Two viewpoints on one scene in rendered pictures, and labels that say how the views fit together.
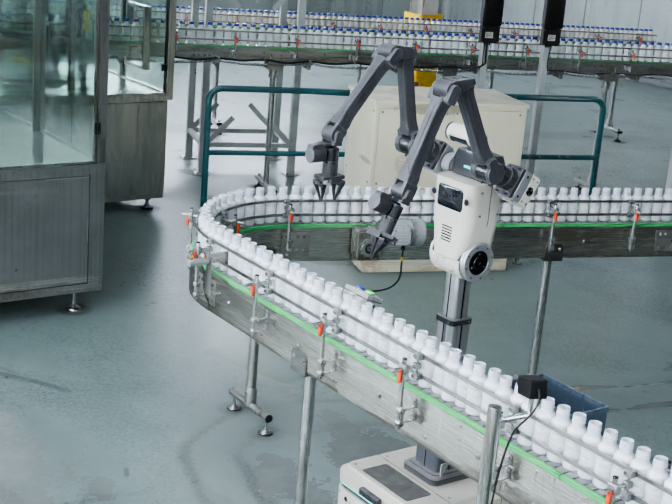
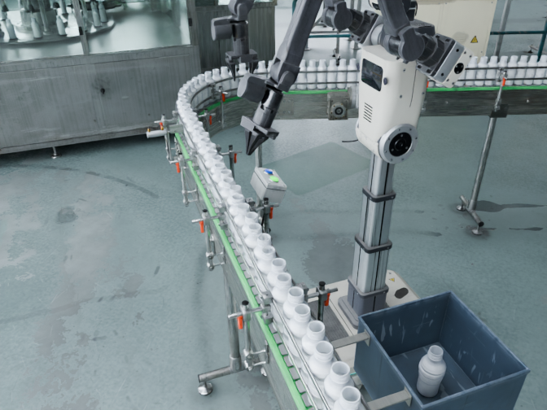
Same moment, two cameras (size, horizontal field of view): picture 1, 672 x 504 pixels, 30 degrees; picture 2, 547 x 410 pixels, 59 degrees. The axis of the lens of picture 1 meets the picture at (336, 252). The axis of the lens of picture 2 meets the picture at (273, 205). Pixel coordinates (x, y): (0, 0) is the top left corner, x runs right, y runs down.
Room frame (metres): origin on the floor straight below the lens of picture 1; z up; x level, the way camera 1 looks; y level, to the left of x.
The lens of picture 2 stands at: (2.91, -0.57, 1.93)
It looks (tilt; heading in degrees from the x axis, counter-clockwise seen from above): 32 degrees down; 17
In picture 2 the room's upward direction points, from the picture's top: 1 degrees counter-clockwise
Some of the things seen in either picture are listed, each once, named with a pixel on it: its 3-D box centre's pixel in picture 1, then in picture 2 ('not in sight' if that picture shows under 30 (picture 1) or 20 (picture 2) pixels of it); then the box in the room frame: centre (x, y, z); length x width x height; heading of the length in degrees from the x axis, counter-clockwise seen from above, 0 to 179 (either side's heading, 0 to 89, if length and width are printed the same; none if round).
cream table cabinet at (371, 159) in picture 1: (428, 178); (425, 49); (8.56, -0.60, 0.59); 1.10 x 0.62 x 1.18; 108
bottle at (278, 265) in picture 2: (420, 355); (278, 286); (3.83, -0.30, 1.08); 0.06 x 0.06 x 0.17
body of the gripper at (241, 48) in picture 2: (329, 169); (241, 47); (4.55, 0.05, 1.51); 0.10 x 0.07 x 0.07; 126
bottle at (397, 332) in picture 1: (398, 343); (264, 260); (3.92, -0.23, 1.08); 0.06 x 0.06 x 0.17
